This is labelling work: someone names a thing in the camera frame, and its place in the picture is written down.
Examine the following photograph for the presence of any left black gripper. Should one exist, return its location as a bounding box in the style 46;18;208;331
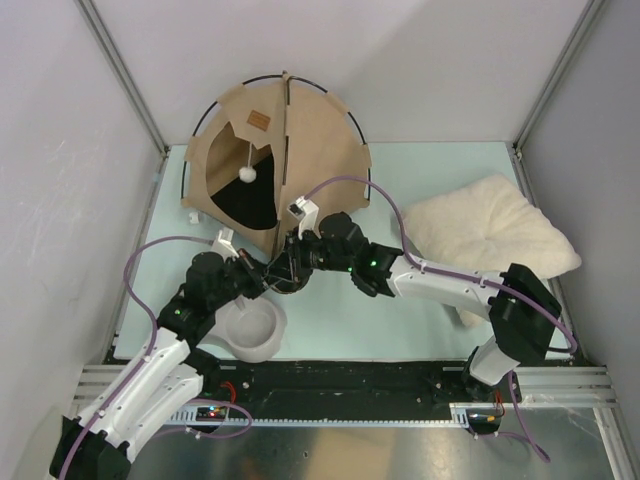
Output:
209;248;282;310

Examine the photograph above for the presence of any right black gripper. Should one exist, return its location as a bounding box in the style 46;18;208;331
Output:
266;225;354;282

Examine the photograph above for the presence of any steel pet bowl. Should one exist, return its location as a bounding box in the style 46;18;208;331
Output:
268;271;311;295

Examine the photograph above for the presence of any grey double pet feeder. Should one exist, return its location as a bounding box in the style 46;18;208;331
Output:
200;296;287;363

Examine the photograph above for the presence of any beige fabric pet tent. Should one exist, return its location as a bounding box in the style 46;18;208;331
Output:
181;72;372;258

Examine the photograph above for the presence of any black tent pole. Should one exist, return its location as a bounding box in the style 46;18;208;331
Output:
272;70;291;258
181;74;371;210

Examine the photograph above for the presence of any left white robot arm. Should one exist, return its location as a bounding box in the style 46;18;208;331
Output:
49;250;268;479

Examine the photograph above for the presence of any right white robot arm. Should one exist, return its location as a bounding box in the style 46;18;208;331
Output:
267;213;561;401

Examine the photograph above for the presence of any white pompom toy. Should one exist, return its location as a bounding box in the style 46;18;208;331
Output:
238;166;257;183

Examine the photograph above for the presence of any white fluffy pillow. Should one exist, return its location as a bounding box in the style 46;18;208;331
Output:
399;173;584;329

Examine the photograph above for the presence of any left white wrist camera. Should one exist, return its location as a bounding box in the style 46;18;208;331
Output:
210;227;238;259

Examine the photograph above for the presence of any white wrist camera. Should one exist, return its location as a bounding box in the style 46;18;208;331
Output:
287;196;319;239
210;227;238;259

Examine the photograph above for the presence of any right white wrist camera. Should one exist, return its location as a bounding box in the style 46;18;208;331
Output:
287;196;319;239

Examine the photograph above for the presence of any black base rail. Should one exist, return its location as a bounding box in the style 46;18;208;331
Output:
200;360;492;422

